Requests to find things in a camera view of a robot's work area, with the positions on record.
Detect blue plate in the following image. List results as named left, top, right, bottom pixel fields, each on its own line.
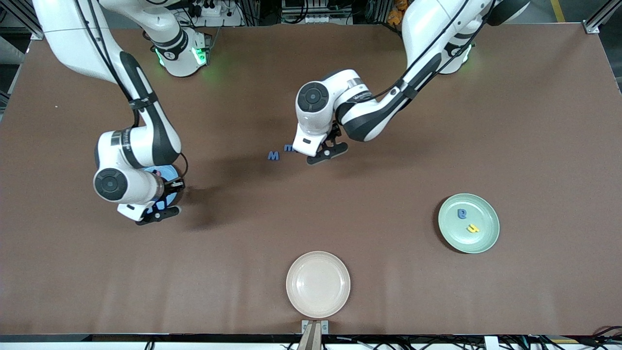
left=141, top=164, right=181, bottom=210

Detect beige plate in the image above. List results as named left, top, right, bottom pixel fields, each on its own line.
left=286, top=251, right=351, bottom=319

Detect green plate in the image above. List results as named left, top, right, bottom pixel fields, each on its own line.
left=438, top=193, right=501, bottom=254

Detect orange bag pile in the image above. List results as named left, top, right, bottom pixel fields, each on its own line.
left=387, top=0, right=407, bottom=26

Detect white power strip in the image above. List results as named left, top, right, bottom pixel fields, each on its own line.
left=187, top=0, right=243, bottom=27

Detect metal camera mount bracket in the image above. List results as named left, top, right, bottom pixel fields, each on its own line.
left=297, top=320, right=329, bottom=350

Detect aluminium frame profile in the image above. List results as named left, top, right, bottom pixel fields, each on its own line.
left=0, top=0, right=44, bottom=40
left=583, top=0, right=622, bottom=35

